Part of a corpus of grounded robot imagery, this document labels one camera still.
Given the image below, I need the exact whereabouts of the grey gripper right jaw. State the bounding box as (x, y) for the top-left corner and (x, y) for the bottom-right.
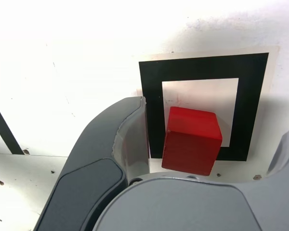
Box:
(92, 124), (289, 231)

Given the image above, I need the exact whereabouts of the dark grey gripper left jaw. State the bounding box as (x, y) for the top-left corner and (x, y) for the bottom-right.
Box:
(35, 96), (151, 231)

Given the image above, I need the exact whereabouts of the red cube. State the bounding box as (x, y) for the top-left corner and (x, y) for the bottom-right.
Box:
(161, 106), (223, 177)

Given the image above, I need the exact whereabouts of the black tape square outline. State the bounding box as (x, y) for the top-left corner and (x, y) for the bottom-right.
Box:
(138, 52), (269, 161)

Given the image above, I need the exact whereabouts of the black tape strip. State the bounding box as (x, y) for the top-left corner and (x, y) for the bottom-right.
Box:
(0, 95), (25, 155)

